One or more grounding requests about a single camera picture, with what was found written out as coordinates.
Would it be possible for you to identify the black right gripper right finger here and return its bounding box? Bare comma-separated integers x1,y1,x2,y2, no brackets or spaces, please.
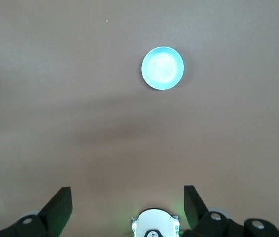
182,185,279,237

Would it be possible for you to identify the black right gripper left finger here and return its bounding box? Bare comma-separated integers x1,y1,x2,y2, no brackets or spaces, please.
0,187,73,237

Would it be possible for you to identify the blue bowl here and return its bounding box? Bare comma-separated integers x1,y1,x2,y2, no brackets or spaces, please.
141,46,185,91

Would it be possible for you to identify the brown table cloth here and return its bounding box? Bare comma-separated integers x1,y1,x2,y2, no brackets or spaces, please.
0,0,279,237

